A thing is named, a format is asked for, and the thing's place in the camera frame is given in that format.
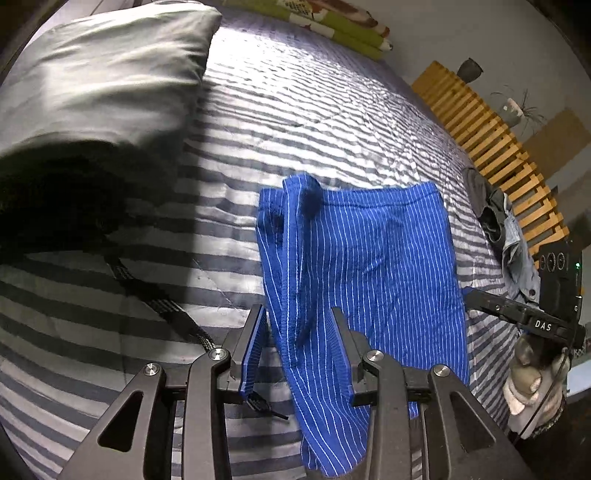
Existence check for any blue pinstriped garment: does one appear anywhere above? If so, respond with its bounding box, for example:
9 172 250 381
256 174 469 477

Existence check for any gloved right hand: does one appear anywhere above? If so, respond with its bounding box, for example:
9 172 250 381
503 333 571 439

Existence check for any dark ceramic vase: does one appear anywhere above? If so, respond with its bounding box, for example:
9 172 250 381
457 58 484 84

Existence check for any light blue denim jacket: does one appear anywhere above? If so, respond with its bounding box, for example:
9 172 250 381
501 194 541 307

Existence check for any dark grey knit garment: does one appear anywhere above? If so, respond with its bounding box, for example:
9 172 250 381
462 167 507 251

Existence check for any striped blue white bedspread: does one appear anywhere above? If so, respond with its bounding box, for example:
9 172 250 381
1 8 506 479

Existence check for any dark grey pillow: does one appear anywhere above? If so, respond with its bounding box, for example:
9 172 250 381
1 1 222 253

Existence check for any green folded blanket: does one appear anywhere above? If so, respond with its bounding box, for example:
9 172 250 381
222 0 393 61

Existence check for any black power cable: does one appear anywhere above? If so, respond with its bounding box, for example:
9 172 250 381
103 248 290 422

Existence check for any red floral folded blanket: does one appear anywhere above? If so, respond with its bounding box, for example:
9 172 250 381
288 1 390 44

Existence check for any potted spider plant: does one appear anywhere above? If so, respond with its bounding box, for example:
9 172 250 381
489 85 547 140

